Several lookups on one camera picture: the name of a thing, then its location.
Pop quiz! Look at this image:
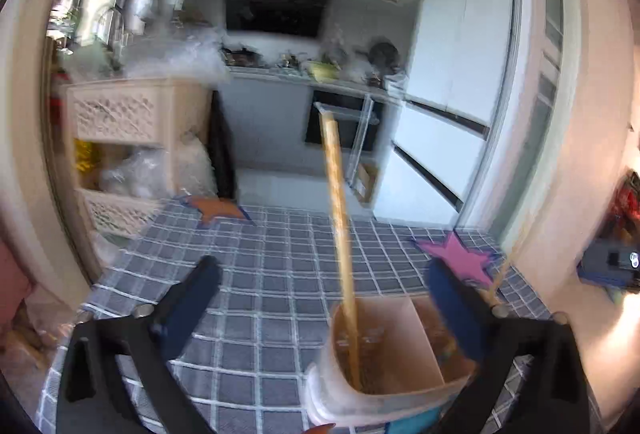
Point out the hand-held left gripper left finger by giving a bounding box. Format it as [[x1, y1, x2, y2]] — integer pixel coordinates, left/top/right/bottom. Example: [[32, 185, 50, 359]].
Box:
[[55, 256, 221, 434]]

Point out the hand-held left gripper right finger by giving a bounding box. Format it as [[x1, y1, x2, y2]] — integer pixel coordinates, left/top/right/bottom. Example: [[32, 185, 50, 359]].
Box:
[[427, 258, 592, 434]]

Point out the translucent utensil holder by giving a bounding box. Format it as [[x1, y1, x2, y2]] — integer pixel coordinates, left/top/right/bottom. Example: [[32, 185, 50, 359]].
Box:
[[304, 296, 477, 432]]

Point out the speckled wooden chopstick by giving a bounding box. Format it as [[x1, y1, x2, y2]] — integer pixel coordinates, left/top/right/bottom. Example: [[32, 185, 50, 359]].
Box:
[[320, 111, 363, 390]]

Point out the red and yellow item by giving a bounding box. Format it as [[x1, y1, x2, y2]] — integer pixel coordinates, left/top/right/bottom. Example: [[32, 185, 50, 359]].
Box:
[[607, 169, 640, 239]]

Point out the grey plaid star tablecloth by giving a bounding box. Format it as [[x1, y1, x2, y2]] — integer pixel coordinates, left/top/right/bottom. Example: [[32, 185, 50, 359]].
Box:
[[37, 196, 601, 434]]

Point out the white plastic bag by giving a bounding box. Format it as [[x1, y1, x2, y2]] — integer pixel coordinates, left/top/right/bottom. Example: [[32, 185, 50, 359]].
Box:
[[100, 129, 218, 199]]

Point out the cardboard box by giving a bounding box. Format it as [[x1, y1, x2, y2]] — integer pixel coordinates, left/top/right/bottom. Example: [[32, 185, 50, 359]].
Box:
[[350, 161, 381, 205]]

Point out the black folded panel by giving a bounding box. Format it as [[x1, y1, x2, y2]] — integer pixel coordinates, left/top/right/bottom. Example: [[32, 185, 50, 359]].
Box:
[[207, 91, 238, 199]]

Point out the yellow oil bottle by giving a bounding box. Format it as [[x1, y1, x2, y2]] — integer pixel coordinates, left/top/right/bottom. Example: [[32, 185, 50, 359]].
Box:
[[74, 139, 108, 187]]

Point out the beige lattice storage rack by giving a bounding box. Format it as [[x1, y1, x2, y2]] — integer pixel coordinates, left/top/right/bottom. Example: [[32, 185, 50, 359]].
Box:
[[62, 78, 216, 239]]

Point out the grey kitchen counter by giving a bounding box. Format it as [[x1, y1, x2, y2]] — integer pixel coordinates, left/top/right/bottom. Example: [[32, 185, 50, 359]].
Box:
[[220, 66, 401, 175]]

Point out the black built-in oven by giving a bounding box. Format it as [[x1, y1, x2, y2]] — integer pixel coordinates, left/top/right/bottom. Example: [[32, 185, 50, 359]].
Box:
[[305, 88, 388, 152]]

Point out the white refrigerator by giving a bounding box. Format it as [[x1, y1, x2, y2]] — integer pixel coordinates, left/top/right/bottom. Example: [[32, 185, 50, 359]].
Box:
[[372, 0, 518, 225]]

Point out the clear plastic bags pile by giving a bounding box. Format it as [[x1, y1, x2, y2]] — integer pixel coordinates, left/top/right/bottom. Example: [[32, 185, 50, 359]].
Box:
[[120, 26, 231, 87]]

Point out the black wok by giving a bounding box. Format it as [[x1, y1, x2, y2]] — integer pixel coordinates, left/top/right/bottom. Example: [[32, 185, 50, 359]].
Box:
[[222, 46, 261, 67]]

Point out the round dark pan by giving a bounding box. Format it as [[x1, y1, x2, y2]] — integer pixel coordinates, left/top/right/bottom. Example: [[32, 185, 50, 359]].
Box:
[[370, 42, 401, 69]]

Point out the yellow-green bowl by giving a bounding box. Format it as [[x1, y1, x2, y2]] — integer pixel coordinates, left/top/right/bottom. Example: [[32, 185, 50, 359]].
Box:
[[307, 58, 341, 82]]

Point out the black range hood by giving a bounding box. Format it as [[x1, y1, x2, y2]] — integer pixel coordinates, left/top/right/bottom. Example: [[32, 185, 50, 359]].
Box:
[[224, 0, 333, 39]]

